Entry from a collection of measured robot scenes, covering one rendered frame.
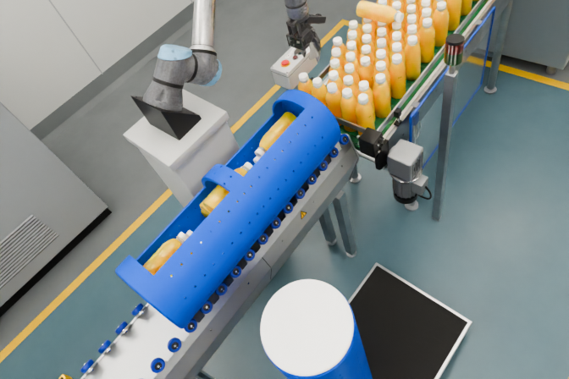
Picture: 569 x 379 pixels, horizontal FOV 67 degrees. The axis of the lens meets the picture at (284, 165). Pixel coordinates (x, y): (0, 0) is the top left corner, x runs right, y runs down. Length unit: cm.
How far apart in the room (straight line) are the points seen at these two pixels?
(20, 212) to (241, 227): 182
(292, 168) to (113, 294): 180
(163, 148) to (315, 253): 122
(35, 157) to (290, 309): 190
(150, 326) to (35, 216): 154
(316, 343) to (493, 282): 139
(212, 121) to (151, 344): 83
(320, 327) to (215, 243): 40
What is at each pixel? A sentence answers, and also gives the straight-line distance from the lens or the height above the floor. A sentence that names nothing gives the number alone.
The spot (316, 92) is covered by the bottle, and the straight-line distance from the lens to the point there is 183.
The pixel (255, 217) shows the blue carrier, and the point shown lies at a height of 114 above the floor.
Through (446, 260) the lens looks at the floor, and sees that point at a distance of 254.
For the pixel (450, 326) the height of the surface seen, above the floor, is 15.
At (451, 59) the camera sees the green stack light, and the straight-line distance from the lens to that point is 172.
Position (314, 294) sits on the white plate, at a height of 104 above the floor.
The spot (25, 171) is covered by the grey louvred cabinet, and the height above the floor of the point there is 72.
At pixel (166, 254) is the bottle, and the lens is 148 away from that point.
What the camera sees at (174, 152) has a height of 115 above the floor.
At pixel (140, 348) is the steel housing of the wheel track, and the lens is 164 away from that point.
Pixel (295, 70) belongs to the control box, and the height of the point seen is 108.
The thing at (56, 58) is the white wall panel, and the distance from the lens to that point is 411.
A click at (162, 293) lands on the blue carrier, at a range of 135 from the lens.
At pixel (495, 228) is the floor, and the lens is 267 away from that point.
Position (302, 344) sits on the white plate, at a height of 104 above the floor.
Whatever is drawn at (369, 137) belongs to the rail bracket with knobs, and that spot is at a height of 100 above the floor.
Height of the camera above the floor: 230
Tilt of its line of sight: 51 degrees down
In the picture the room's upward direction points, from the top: 20 degrees counter-clockwise
